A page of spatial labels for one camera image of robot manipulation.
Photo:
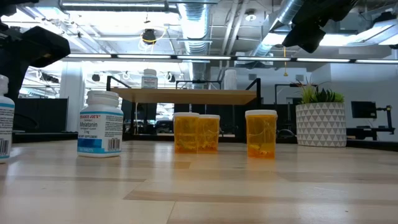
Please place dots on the white round ceiling sensor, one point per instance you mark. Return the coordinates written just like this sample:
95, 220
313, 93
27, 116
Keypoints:
250, 16

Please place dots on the black aluminium table frame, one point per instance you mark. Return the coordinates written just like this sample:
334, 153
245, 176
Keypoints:
43, 137

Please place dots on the succulent in patterned white pot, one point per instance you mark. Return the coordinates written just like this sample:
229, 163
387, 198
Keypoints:
320, 124

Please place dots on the black office desk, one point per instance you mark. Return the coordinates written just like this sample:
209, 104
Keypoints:
370, 130

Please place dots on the black metal frame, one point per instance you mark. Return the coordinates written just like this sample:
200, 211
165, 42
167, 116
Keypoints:
280, 85
199, 81

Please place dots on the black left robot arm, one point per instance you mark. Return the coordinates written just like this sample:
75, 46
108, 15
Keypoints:
43, 46

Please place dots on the white melatonin bottle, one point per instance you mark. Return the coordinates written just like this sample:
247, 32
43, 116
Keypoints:
99, 130
149, 80
6, 124

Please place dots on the round silver air duct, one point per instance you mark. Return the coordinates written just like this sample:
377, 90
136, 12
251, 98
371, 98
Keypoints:
273, 28
195, 25

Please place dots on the black ceiling camera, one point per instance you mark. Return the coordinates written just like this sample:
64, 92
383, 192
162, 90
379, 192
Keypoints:
149, 36

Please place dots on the black computer monitor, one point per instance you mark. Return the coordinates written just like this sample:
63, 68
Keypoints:
363, 109

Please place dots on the wooden shelf with black frame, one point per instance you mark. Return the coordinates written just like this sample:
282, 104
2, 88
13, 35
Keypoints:
186, 96

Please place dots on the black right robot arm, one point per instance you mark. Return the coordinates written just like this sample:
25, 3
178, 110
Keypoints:
326, 9

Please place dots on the orange pill bottle white cap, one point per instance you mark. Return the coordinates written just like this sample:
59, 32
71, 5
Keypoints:
210, 133
261, 133
186, 133

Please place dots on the black rail with light strips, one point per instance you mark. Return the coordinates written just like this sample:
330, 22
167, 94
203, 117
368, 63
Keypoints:
205, 57

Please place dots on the black room partition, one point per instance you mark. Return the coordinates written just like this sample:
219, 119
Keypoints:
40, 115

